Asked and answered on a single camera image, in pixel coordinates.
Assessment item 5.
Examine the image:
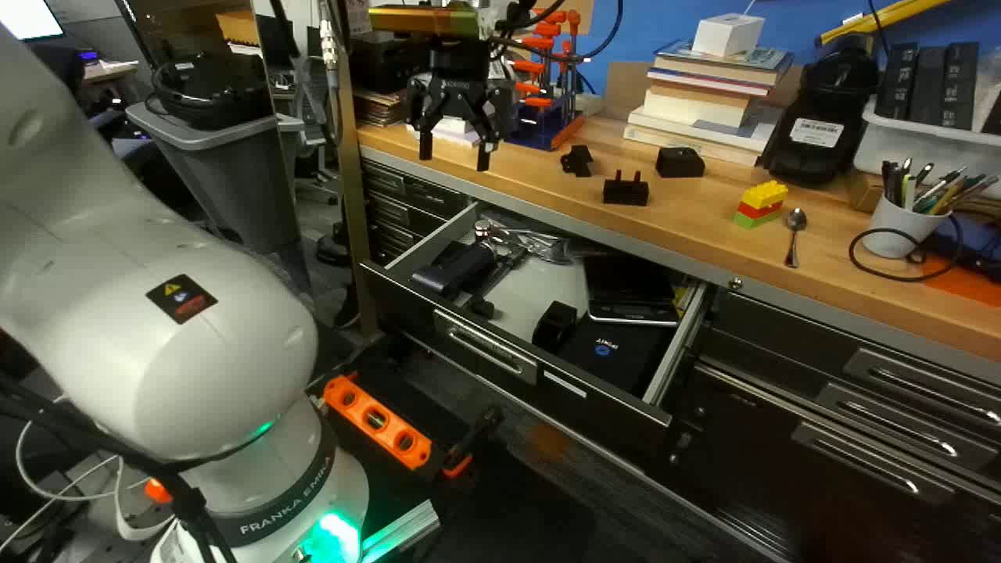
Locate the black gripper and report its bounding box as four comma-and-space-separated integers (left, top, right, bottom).
404, 38, 523, 173

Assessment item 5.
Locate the small black lugged box part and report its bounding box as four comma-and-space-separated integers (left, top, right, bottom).
558, 142, 598, 177

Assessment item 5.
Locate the black pronged bracket block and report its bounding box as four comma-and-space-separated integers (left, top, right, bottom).
601, 169, 652, 207

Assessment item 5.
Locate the black rectangular block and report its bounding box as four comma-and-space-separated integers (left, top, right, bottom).
654, 145, 709, 181

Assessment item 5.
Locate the grey metal drawer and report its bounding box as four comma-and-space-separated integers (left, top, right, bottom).
356, 196, 717, 431

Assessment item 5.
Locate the black drawer cabinet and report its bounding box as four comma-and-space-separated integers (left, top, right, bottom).
356, 145, 1001, 563

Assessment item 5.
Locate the stack of dark sheets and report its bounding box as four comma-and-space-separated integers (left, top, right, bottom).
354, 88, 421, 132

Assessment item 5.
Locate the orange hex keys blue stand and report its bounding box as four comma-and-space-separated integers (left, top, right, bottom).
500, 3, 592, 155

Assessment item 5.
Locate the shiny silver metal tool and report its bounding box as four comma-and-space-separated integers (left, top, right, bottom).
476, 212, 576, 267

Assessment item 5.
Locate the black cube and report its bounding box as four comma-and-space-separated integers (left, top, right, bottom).
532, 298, 583, 353

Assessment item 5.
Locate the grey trash bin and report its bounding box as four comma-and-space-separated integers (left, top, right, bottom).
124, 97, 308, 254

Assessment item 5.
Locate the blue backboard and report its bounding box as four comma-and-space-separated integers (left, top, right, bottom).
576, 0, 1001, 104

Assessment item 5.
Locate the thick white book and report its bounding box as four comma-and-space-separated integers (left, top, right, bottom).
634, 84, 783, 135

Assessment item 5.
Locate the red edged book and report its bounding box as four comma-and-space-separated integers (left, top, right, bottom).
645, 63, 785, 104

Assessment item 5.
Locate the black box with blue logo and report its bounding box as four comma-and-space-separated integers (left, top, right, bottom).
558, 316, 682, 400

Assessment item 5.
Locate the black tool case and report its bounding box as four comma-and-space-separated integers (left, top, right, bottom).
308, 348, 508, 493

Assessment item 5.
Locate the dark cover book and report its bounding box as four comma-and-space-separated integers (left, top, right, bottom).
654, 40, 796, 75

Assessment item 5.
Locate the black orange clamp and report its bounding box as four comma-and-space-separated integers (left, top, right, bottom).
443, 404, 508, 482

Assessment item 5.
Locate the small white box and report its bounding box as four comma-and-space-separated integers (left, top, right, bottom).
689, 9, 766, 61

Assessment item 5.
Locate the orange spirit level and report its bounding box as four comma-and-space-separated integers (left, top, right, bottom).
321, 372, 436, 474

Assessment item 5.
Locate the yellow red green lego stack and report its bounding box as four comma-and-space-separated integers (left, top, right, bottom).
731, 177, 792, 233

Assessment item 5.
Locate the silver spoon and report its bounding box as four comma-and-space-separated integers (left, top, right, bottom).
783, 204, 819, 271

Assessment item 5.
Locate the black marker pen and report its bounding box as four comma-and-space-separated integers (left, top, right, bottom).
881, 158, 900, 209

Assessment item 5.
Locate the upright black box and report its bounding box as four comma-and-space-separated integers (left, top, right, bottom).
942, 40, 982, 132
874, 40, 921, 119
910, 44, 950, 125

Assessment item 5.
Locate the bright computer monitor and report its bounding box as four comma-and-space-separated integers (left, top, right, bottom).
0, 0, 68, 44

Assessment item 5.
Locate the yellow level bar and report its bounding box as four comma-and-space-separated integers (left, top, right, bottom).
816, 0, 950, 46

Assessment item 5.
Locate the white pen cup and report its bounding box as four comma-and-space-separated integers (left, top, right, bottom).
860, 191, 948, 262

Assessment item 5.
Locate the grey pen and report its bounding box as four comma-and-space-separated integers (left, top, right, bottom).
910, 159, 939, 207

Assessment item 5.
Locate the white storage bin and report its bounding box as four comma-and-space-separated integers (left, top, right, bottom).
856, 97, 1001, 175

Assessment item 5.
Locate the blue flat item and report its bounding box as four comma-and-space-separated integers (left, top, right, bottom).
926, 212, 1001, 280

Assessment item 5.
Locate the wooden upright post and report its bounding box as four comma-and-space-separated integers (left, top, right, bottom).
324, 0, 382, 338

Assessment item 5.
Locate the aluminium base plate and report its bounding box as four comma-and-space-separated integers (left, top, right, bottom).
356, 499, 444, 563

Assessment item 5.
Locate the thin black cable loop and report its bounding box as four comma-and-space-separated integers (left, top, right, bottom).
846, 212, 968, 285

